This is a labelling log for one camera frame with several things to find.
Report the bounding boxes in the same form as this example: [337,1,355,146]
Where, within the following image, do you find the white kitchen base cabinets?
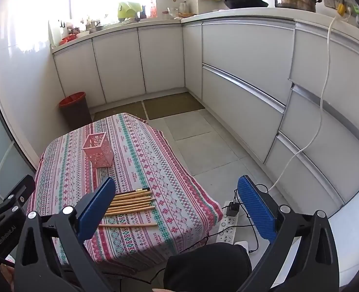
[53,18,359,215]

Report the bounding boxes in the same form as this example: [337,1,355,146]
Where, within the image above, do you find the black plug adapter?
[226,202,240,217]

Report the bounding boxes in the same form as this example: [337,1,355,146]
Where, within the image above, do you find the frosted glass sliding door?
[0,120,34,196]

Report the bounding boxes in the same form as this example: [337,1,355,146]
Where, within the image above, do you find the white power strip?
[216,201,239,245]

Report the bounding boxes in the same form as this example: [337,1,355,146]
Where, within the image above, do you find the pink perforated utensil holder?
[82,132,114,169]

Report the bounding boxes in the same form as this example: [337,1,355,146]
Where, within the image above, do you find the patterned red green tablecloth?
[27,113,223,274]

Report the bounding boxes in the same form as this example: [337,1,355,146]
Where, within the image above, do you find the black trousered knee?
[164,243,252,291]

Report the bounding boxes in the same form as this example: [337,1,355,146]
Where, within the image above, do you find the red rimmed brown trash bin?
[59,92,92,130]

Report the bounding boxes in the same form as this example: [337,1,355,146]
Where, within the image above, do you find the olive floor mat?
[93,92,204,121]

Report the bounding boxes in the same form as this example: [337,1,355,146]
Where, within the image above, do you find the red bowl on counter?
[59,34,77,46]

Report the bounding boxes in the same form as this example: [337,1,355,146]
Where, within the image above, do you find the green plastic dish rack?
[117,2,142,22]

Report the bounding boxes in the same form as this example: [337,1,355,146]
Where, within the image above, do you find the black thin cable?
[179,183,270,254]

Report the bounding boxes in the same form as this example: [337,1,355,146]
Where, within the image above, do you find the white power cable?
[268,14,339,191]

